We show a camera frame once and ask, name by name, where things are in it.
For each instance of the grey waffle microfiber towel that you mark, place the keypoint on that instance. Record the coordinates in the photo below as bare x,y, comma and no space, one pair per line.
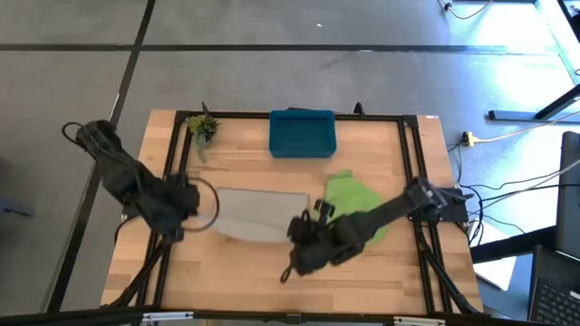
258,213

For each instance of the black laptop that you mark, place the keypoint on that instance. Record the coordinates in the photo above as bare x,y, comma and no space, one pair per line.
557,303

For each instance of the small artificial green plant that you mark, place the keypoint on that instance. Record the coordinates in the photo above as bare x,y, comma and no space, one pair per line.
204,127

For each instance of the green microfiber towel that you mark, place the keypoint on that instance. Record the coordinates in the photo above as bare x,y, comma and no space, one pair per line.
349,190

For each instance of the small black clamp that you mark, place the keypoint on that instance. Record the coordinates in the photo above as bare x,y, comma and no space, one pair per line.
359,110

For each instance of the teal rectangular basket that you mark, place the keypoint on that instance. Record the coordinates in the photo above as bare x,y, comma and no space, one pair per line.
301,147

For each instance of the yellow power strip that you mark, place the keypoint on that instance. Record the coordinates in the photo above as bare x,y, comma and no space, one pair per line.
468,138

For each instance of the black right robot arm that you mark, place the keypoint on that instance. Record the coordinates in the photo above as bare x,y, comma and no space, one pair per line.
389,208

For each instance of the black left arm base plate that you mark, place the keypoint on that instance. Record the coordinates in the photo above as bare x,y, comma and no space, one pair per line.
129,212

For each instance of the long black aluminium beam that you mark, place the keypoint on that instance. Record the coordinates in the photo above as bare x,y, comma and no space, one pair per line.
68,317

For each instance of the black aluminium table frame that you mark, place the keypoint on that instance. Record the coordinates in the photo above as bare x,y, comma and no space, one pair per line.
244,115

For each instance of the black table leg bar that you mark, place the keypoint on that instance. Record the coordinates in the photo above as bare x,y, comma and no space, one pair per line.
512,244

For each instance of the silver metal bracket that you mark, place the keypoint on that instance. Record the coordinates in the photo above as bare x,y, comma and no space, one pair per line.
419,321
167,316

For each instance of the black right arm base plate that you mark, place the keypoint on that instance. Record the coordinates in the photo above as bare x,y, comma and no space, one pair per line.
453,213

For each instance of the light desk top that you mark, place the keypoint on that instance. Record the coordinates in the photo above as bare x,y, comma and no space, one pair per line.
562,27

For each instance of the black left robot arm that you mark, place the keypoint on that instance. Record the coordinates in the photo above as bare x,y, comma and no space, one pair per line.
118,172

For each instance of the black monitor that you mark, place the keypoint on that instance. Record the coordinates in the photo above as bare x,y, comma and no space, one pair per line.
571,204

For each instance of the black desk leg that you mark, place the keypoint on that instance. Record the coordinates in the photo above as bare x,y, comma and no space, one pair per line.
512,115

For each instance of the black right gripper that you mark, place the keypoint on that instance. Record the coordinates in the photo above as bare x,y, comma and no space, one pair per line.
317,249

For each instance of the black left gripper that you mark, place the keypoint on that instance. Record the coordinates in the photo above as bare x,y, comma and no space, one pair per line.
179,204

